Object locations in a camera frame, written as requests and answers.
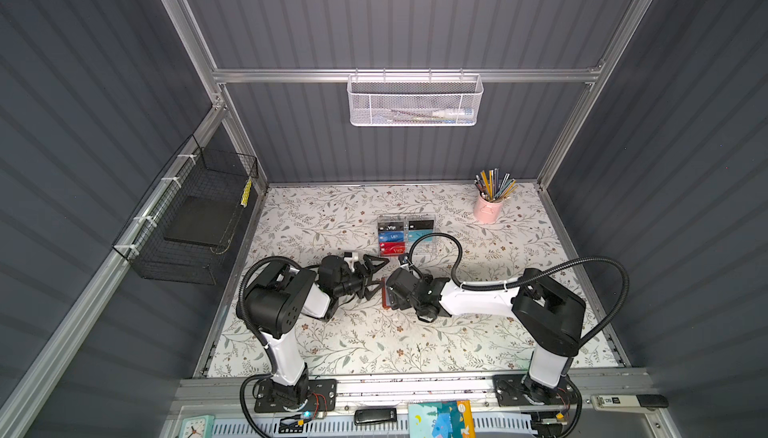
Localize markers in white basket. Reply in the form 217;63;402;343
391;108;476;124

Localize clear plastic organizer box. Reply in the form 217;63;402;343
376;214;437;257

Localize pens in pink cup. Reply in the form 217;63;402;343
474;168;518;203

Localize colourful picture book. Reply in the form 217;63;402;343
408;400;476;438

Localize black stapler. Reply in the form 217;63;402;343
353;407;397;426

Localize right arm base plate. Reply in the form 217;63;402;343
492;373;580;408

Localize left black corrugated cable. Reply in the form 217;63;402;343
238;255;325;438

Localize black pad in basket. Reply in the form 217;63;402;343
164;196;242;247

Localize black corrugated cable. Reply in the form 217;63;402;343
404;232;631;438
238;255;325;438

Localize red card holder wallet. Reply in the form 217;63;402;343
381;278;391;309

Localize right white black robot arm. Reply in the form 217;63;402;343
385;268;586;395

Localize white wire mesh basket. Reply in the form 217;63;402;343
346;73;484;127

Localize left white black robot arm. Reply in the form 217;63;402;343
236;252;389;396

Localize right black corrugated cable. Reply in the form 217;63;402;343
404;232;631;438

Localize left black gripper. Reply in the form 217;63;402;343
332;255;387;301

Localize pink pen cup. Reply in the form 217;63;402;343
473;195;503;224

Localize blue credit card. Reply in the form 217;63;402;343
407;229;432;243

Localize black wire wall basket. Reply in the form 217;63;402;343
113;139;259;286

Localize small teal clock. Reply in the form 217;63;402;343
177;415;215;438

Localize yellow tag on basket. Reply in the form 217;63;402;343
239;177;252;208

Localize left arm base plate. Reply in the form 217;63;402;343
253;379;338;413

